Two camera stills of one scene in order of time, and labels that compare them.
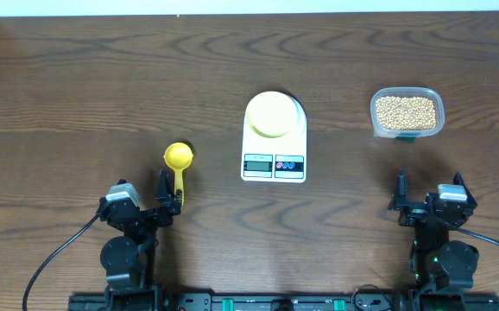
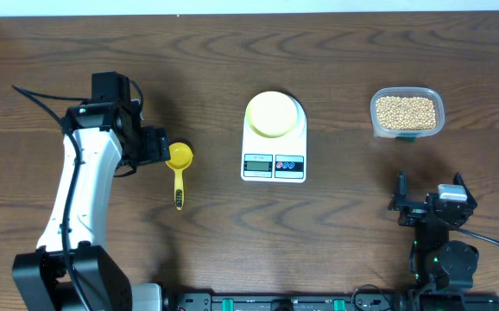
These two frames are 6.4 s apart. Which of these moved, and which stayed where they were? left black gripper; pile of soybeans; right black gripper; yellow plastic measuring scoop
Moved: left black gripper
Stayed: yellow plastic measuring scoop; pile of soybeans; right black gripper
